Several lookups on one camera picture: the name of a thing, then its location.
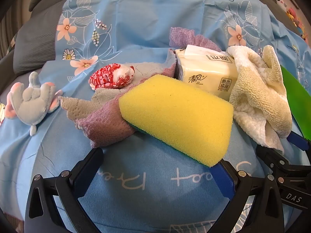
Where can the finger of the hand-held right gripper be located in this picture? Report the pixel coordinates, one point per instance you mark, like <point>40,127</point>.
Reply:
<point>297,142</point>
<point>273,161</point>

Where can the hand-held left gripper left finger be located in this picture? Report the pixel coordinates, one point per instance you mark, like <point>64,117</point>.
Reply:
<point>84,173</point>

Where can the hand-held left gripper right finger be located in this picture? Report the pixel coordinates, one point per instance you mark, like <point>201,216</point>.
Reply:
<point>224,177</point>

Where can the green cardboard box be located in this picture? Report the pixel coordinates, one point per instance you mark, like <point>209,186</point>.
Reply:
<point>295,99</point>

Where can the cream white towel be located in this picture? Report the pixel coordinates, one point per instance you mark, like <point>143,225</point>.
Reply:
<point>255,97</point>

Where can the yellow green sponge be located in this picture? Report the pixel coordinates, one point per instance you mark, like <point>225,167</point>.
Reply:
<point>175,116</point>

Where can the red white knitted cloth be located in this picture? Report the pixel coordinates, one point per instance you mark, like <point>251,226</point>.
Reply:
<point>110,76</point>

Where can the cream soft tissue pack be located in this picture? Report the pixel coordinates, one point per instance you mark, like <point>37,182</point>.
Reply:
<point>206,70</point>

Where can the purple grey towel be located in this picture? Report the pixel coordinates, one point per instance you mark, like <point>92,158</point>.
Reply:
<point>102,123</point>

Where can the grey pink elephant plush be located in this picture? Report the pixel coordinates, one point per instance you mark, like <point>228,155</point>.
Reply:
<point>32,102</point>

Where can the colourful stuffed toys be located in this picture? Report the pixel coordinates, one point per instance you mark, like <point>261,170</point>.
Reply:
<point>290,9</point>

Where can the blue floral blanket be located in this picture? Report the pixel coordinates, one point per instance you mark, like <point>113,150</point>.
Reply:
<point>136,21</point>

